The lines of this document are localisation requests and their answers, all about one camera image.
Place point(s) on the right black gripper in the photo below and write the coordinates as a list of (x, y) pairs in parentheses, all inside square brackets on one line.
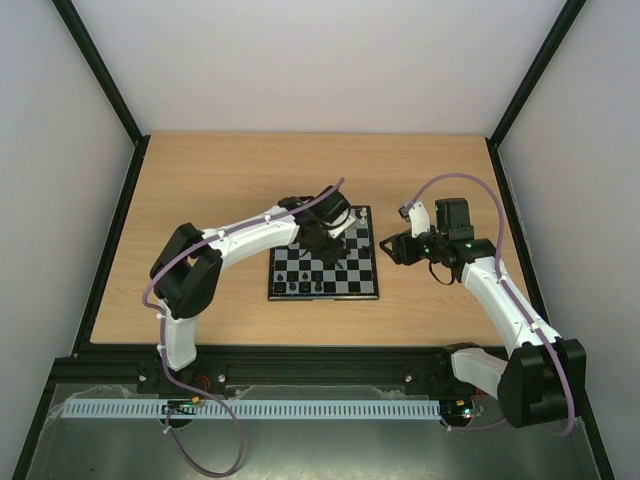
[(400, 246)]

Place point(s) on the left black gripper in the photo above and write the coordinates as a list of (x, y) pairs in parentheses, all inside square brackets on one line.
[(327, 255)]

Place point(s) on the black grey chess board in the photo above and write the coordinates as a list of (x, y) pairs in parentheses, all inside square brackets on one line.
[(354, 278)]

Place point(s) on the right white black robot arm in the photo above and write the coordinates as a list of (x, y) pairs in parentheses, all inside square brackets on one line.
[(542, 378)]

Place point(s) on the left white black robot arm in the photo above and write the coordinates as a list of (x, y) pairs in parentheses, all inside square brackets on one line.
[(184, 278)]

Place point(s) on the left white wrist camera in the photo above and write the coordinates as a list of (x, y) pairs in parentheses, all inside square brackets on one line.
[(343, 222)]

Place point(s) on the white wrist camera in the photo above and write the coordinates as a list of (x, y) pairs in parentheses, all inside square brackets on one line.
[(343, 222), (417, 216)]

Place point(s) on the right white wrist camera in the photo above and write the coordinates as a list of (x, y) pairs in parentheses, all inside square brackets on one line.
[(417, 216)]

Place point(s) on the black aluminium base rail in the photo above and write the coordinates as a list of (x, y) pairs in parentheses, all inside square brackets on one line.
[(218, 369)]

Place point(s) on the white slotted cable duct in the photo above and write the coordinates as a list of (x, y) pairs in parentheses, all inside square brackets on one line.
[(254, 409)]

